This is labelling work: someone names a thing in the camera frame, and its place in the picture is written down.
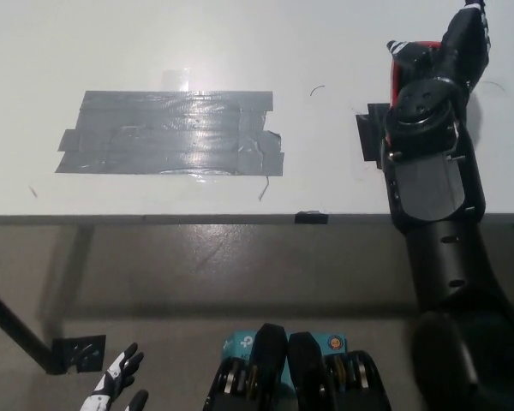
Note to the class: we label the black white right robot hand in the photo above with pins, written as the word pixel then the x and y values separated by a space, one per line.
pixel 462 51

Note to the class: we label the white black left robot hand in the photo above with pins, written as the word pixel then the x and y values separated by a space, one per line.
pixel 115 377

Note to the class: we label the red black digital multimeter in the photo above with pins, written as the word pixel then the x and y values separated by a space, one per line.
pixel 393 81

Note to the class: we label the black table leg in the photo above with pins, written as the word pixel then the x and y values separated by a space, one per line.
pixel 17 331

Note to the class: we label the black tape patch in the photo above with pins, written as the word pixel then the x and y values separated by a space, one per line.
pixel 370 137

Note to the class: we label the small black tape strip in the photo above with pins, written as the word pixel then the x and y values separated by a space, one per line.
pixel 311 218

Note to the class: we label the grey duct tape patch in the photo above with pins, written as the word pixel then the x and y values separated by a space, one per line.
pixel 171 135

